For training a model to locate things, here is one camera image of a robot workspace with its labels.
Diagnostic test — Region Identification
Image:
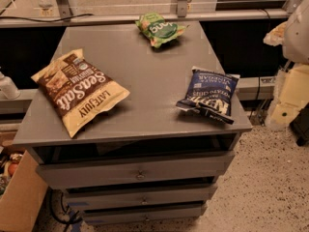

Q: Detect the bottom grey drawer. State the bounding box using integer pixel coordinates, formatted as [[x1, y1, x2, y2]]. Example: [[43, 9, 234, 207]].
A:
[[83, 202, 207, 225]]

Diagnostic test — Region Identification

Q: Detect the black cable on shelf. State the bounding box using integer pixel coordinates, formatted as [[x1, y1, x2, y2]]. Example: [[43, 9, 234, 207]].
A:
[[0, 13, 95, 23]]

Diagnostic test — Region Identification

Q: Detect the grey drawer cabinet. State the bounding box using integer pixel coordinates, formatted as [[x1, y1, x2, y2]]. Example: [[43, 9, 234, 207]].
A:
[[14, 21, 252, 217]]

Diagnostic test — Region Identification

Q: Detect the blue potato chip bag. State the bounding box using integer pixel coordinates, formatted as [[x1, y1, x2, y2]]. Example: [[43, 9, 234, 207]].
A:
[[176, 66, 239, 125]]

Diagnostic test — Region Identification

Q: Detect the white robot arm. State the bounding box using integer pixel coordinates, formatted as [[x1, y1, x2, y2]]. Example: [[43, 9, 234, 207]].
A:
[[270, 0, 309, 126]]

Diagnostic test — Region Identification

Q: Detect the black floor cable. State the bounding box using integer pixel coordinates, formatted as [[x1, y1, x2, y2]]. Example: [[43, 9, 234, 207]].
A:
[[47, 188, 84, 232]]

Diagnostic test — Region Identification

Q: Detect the metal rail frame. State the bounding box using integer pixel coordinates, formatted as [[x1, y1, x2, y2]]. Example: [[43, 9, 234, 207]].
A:
[[0, 0, 309, 29]]

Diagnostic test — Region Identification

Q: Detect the top grey drawer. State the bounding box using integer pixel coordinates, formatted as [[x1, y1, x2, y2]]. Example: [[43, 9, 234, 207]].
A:
[[37, 151, 235, 189]]

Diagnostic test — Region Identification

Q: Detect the brown sea salt chip bag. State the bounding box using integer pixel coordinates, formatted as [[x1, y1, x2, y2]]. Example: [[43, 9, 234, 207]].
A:
[[32, 48, 130, 138]]

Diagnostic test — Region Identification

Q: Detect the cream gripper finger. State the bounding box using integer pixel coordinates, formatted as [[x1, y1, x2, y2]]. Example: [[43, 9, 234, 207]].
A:
[[269, 64, 309, 126]]

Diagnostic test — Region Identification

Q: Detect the cardboard box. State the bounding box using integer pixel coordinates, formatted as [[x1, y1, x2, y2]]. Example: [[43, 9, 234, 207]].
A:
[[0, 141, 47, 232]]

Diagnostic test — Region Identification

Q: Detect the green snack bag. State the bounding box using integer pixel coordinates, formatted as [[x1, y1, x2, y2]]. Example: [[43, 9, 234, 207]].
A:
[[135, 13, 186, 48]]

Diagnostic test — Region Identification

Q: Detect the grey drawer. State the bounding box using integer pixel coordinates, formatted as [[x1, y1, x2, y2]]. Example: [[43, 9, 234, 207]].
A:
[[66, 183, 217, 211], [83, 202, 207, 225], [37, 151, 235, 189]]

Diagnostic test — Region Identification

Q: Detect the middle grey drawer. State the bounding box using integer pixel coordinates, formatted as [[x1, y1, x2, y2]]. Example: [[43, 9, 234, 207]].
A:
[[66, 183, 217, 211]]

